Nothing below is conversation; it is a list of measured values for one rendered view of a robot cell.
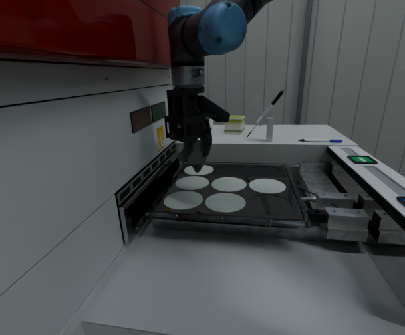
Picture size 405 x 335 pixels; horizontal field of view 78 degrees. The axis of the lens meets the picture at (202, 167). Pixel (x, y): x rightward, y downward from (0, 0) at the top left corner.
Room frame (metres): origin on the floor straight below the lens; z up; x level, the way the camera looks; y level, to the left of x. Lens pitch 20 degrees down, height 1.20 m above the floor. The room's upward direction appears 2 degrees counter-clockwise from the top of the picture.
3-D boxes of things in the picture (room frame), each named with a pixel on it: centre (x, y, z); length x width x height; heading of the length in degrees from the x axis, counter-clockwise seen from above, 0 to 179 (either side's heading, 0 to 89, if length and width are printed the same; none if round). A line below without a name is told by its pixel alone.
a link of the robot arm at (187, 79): (0.59, 0.02, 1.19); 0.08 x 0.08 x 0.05
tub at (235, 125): (1.03, -0.14, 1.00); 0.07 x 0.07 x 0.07; 70
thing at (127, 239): (0.68, 0.13, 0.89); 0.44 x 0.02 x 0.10; 169
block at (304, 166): (0.78, -0.37, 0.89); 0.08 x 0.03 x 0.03; 79
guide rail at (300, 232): (0.53, -0.11, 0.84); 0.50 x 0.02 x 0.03; 79
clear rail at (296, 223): (0.48, -0.04, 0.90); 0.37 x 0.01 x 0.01; 79
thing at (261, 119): (0.87, -0.23, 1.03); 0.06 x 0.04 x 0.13; 79
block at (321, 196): (0.55, -0.32, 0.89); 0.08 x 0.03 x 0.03; 79
